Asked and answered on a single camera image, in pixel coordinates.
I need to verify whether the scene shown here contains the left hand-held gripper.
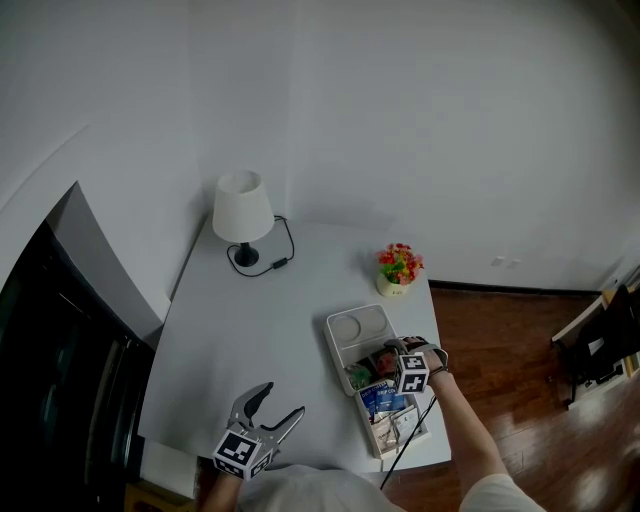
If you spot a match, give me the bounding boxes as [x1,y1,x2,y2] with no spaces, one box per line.
[213,381,307,482]

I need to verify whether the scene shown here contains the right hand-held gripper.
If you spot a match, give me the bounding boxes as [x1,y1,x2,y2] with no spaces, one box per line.
[382,338,450,396]

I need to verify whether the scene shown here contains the white storage box with tray top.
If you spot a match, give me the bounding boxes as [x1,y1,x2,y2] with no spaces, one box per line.
[324,303,404,398]

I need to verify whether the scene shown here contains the white printed paper packet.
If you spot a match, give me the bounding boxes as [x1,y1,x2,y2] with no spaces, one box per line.
[389,407,418,437]

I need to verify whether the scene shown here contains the beige printed paper bag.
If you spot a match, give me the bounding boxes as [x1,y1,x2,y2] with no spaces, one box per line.
[372,417,409,447]

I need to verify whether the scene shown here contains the person's right forearm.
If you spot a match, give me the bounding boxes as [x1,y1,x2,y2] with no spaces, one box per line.
[427,369,507,502]

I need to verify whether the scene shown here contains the person's left forearm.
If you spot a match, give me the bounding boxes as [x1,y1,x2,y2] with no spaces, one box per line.
[197,469,247,512]

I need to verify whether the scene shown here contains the red flowers in white pot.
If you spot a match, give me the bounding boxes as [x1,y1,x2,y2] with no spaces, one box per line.
[375,243,426,299]

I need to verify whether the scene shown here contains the person's white shirt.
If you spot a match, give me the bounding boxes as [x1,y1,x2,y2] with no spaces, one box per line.
[239,462,549,512]

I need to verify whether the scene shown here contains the brown cardboard box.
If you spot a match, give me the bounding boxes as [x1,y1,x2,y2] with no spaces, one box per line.
[123,478,199,512]

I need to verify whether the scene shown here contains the wooden office desk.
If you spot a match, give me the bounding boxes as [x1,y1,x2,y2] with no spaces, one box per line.
[549,287,640,411]

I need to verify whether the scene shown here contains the white shade table lamp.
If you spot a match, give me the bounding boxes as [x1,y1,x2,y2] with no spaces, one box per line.
[212,169,276,268]

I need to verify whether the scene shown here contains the dark framed window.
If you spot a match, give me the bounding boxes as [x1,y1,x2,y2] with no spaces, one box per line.
[0,219,157,512]

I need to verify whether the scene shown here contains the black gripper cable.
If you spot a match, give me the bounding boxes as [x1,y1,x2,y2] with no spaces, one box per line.
[378,394,438,491]

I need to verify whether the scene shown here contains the black lamp cable with switch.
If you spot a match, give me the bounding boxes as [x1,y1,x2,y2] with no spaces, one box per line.
[226,215,296,278]

